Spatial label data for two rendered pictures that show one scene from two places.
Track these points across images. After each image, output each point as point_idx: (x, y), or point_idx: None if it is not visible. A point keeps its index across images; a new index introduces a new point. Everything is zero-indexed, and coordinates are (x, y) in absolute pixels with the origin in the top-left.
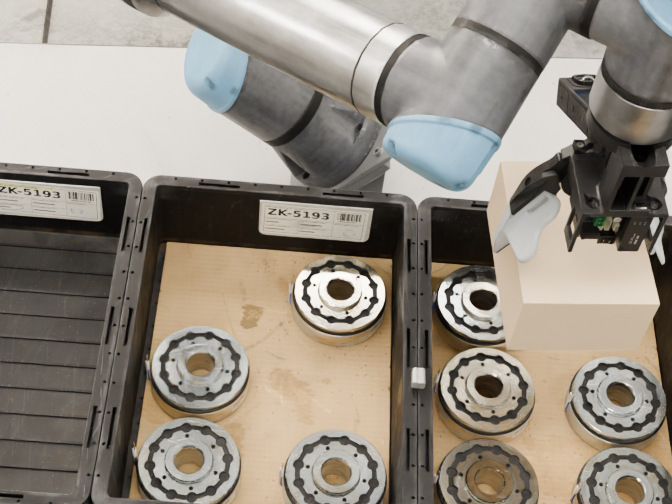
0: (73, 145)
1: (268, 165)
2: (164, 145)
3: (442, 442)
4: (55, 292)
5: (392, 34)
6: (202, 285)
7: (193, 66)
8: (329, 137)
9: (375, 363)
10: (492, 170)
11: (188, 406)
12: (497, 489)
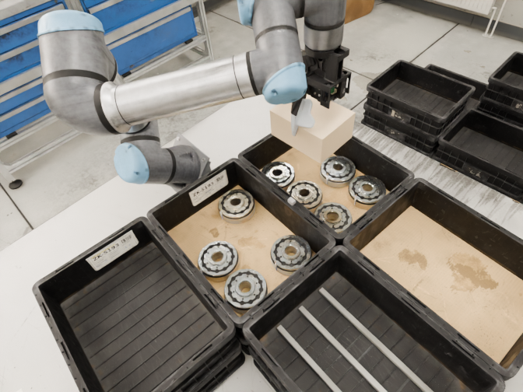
0: (95, 237)
1: (166, 195)
2: (127, 215)
3: None
4: (143, 278)
5: (239, 56)
6: (190, 236)
7: (124, 173)
8: (185, 166)
9: (264, 215)
10: (231, 148)
11: (226, 271)
12: (333, 218)
